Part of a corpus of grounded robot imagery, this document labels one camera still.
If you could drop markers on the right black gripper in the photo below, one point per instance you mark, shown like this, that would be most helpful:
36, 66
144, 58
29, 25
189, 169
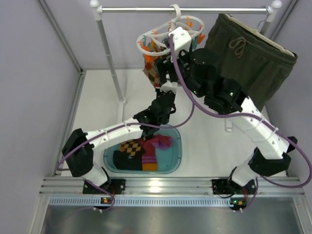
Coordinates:
182, 58

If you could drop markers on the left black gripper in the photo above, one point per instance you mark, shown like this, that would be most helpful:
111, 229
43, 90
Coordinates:
161, 108

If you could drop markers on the brown orange argyle sock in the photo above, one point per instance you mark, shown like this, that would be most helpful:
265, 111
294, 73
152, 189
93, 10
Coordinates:
150, 70

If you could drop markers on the brown yellow argyle sock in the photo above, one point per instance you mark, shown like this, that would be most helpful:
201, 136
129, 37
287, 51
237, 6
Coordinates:
134, 148

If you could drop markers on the white clip sock hanger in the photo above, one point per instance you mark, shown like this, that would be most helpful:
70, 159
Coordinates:
153, 43

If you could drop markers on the maroon orange striped sock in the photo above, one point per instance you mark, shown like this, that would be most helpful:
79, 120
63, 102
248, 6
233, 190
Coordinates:
149, 160

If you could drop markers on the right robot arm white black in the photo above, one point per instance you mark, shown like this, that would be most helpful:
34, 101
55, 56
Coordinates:
226, 98

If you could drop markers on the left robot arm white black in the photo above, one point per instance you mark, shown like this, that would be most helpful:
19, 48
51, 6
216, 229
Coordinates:
81, 149

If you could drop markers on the beige clothes hanger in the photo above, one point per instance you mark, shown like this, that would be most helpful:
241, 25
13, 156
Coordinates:
263, 34

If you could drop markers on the maroon purple sock in bin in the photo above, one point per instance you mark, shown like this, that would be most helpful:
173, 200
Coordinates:
157, 142

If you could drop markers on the teal plastic bin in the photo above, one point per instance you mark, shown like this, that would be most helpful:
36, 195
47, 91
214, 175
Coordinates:
167, 160

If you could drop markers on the black sock in bin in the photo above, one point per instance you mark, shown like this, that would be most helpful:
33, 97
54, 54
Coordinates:
122, 161

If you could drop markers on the olive green shorts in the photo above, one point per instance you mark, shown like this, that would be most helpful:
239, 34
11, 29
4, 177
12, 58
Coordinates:
257, 63

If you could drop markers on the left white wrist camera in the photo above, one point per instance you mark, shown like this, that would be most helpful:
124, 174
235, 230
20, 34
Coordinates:
169, 87

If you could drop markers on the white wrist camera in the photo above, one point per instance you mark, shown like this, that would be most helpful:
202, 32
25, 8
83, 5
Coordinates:
181, 39
169, 87

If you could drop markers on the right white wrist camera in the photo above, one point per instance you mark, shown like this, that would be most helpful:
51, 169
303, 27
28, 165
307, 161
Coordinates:
181, 39

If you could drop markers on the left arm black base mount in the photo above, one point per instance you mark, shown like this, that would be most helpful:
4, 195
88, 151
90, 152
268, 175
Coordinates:
115, 187

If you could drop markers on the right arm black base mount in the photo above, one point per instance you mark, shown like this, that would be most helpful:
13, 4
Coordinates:
224, 187

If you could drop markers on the aluminium rail frame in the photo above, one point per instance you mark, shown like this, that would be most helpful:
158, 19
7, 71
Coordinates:
156, 192

